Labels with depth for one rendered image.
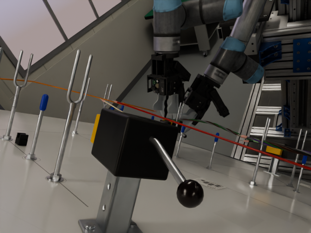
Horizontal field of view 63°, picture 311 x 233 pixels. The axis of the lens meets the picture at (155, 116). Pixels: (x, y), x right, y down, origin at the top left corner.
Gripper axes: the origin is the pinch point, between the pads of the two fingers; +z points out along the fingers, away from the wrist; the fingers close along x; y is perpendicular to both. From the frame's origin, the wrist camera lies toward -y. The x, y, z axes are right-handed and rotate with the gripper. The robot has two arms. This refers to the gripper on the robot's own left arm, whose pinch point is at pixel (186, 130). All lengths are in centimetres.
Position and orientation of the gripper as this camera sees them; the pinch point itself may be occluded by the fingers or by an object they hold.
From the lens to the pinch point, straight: 93.3
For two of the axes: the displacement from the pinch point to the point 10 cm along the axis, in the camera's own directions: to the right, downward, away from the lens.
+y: -8.6, -4.6, -2.2
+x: 0.9, 2.8, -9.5
